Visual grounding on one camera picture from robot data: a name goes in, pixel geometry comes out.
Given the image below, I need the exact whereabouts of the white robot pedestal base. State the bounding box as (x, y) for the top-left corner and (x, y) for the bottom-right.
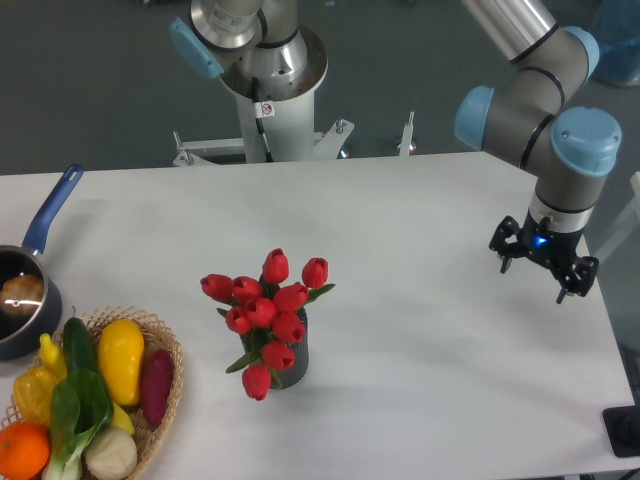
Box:
(170, 18), (355, 166)

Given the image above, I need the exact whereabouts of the red tulip bouquet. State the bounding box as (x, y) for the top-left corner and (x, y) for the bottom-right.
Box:
(200, 248), (335, 401)

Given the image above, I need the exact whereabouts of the blue handled saucepan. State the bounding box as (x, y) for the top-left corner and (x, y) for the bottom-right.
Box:
(1, 164), (84, 361)

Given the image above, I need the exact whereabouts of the dark grey ribbed vase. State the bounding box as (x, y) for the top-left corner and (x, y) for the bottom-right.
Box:
(240, 308), (309, 399)

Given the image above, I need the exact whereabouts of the white frame at right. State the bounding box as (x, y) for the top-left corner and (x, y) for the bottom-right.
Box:
(593, 172), (639, 265)

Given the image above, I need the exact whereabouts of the fried patty in pan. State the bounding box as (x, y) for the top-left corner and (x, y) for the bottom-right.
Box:
(1, 274), (44, 316)

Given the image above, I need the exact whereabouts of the woven wicker basket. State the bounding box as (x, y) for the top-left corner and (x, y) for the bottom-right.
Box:
(1, 307), (183, 479)

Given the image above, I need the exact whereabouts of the green cucumber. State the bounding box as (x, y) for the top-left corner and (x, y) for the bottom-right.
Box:
(62, 317), (100, 375)

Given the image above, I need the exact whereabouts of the blue plastic bag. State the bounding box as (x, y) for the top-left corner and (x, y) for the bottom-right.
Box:
(590, 0), (639, 87)

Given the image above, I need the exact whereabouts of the beige garlic bulb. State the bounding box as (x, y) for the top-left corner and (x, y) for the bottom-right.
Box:
(84, 427), (138, 480)

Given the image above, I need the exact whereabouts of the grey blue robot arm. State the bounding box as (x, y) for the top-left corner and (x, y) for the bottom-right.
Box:
(454, 1), (622, 299)

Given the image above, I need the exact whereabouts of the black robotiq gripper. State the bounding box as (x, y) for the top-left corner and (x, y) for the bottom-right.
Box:
(489, 213), (599, 304)

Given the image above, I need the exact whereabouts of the orange fruit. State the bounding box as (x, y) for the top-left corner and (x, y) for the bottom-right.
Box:
(1, 421), (51, 479)

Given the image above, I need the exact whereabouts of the small yellow pepper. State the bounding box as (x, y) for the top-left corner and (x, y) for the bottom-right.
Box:
(39, 333), (67, 380)

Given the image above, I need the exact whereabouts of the yellow squash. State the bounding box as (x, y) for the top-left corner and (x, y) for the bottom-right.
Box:
(97, 319), (145, 407)

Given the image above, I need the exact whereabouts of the black cable on pedestal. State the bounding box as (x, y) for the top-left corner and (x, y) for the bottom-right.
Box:
(250, 75), (275, 163)

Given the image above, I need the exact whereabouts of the green bok choy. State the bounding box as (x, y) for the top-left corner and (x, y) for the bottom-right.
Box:
(41, 367), (115, 480)

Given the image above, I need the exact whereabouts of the purple sweet potato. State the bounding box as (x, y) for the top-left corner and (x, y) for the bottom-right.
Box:
(140, 349), (174, 427)

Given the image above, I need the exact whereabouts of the yellow bell pepper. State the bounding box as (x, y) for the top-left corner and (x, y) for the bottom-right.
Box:
(13, 367), (58, 428)

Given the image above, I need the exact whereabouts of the black device at edge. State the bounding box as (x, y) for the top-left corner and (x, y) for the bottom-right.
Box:
(602, 405), (639, 458)

